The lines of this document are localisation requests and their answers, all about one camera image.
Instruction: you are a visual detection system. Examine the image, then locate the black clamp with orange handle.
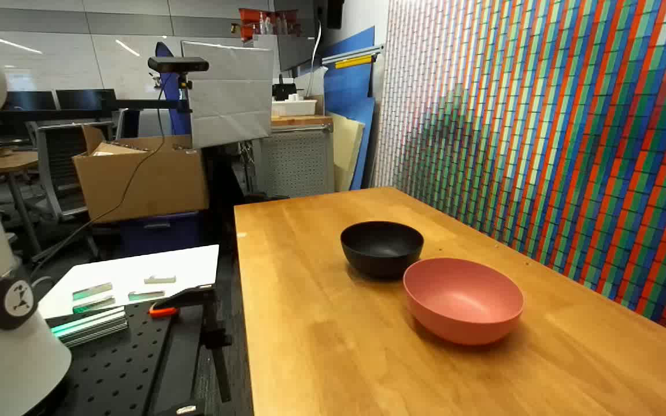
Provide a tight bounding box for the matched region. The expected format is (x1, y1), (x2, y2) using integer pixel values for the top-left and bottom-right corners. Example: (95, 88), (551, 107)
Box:
(146, 286), (219, 322)

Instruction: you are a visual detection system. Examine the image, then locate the dark red bowl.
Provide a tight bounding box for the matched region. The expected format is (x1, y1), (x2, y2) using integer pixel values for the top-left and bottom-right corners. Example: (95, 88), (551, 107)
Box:
(338, 219), (426, 282)

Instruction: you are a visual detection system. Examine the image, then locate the grey office chair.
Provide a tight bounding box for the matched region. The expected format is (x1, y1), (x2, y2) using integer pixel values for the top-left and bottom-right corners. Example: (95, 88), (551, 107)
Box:
(27, 119), (121, 223)

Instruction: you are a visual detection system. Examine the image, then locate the black camera cable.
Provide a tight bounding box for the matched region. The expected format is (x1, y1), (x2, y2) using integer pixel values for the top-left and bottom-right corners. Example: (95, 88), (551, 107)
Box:
(27, 73), (175, 281)

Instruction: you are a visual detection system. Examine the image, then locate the green marker pen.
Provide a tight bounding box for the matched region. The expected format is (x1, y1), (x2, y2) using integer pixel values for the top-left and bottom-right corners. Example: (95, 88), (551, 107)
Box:
(69, 281), (116, 304)

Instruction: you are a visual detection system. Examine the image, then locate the round wooden side table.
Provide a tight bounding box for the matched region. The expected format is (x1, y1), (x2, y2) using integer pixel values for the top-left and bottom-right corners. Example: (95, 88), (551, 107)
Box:
(0, 149), (42, 233)

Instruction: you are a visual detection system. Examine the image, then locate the black stereo camera on stand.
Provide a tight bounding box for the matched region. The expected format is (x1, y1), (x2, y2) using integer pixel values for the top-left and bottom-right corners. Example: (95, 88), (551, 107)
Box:
(146, 55), (213, 77)

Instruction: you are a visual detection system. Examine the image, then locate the grey cabinet with wooden top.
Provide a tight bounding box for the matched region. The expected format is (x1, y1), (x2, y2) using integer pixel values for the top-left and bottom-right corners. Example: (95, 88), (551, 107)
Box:
(258, 113), (335, 199)

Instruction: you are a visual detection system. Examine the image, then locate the pink bowl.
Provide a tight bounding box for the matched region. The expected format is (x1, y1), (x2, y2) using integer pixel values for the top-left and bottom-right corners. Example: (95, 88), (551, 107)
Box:
(401, 257), (528, 350)

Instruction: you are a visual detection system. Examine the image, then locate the silver green metal bar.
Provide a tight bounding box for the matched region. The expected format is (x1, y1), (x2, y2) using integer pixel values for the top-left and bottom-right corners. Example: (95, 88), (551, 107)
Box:
(48, 305), (130, 350)

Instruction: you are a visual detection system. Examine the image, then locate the black tripod stand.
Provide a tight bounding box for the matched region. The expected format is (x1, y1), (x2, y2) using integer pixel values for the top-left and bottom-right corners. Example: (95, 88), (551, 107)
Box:
(192, 286), (236, 404)

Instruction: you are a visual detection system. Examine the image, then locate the black computer monitor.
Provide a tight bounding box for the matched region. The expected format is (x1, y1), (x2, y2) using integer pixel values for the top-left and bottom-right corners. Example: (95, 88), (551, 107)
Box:
(52, 88), (121, 116)
(0, 90), (61, 116)

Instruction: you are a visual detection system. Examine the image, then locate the white paper sheet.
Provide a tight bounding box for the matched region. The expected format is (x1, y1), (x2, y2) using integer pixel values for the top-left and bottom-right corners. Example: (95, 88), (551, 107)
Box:
(37, 244), (222, 322)

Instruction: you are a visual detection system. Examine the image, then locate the brown cardboard box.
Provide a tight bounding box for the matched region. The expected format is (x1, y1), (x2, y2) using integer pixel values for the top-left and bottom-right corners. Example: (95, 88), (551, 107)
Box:
(72, 134), (213, 226)

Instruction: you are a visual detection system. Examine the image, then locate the blue storage crate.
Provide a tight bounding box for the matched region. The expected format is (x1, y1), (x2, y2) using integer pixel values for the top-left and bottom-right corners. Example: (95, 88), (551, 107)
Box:
(121, 214), (203, 257)

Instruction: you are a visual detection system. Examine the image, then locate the beige board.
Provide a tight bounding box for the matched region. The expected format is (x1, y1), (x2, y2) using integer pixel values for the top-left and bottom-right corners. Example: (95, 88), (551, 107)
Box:
(330, 113), (367, 194)

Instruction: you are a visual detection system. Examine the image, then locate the white rectangular panel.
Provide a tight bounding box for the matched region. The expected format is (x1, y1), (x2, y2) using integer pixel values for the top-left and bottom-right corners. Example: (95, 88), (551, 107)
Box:
(180, 40), (274, 151)

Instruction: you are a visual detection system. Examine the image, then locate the black perforated breadboard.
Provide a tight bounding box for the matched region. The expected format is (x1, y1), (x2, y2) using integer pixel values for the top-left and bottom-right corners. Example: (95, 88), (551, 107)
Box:
(39, 304), (197, 416)

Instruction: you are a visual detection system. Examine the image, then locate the blue foam board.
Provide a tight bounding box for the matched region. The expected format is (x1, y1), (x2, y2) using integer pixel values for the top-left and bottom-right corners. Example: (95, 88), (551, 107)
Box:
(322, 26), (379, 192)

